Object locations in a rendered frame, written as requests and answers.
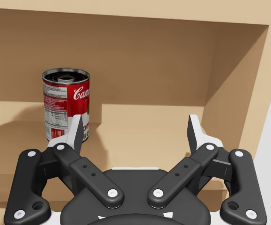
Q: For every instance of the pale wooden shelf unit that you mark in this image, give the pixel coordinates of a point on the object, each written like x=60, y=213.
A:
x=149, y=65

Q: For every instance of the red and white can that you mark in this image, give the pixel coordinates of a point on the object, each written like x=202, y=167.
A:
x=65, y=98

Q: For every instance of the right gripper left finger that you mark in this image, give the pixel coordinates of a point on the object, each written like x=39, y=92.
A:
x=88, y=172

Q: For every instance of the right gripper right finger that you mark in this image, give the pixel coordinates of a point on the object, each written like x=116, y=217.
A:
x=182, y=172

